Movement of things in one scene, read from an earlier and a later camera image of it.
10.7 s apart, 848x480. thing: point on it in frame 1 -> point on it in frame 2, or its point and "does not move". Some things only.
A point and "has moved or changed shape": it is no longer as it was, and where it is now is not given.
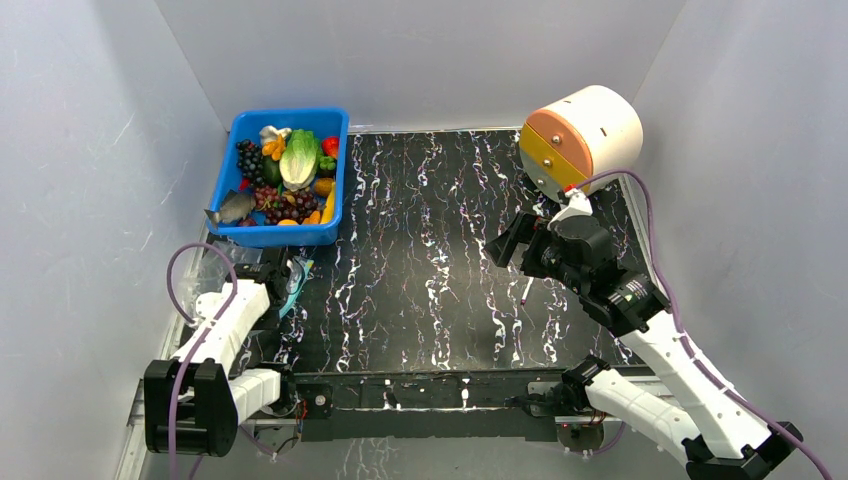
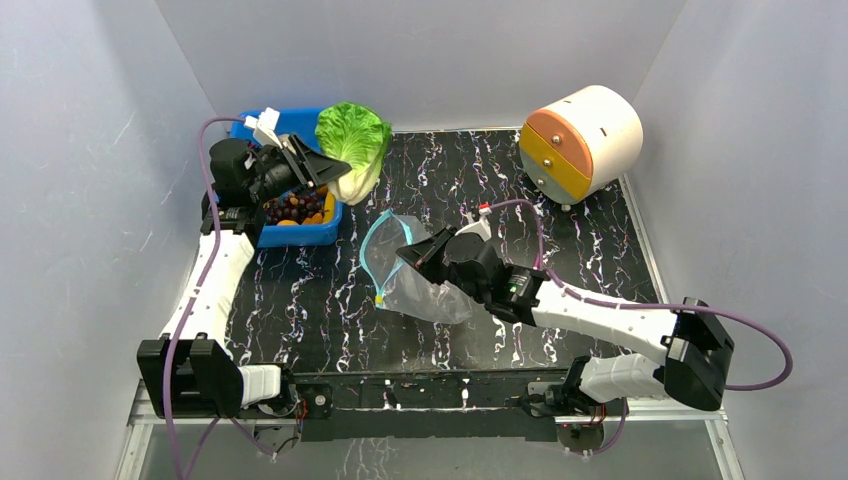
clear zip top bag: [218, 263] has moved or changed shape
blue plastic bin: [245, 125] does not move
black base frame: [354, 405] does not move
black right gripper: [527, 240] -> [449, 250]
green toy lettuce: [297, 159] has moved or changed shape
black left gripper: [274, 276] -> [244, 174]
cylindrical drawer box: [592, 132] does not move
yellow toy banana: [330, 209] does not move
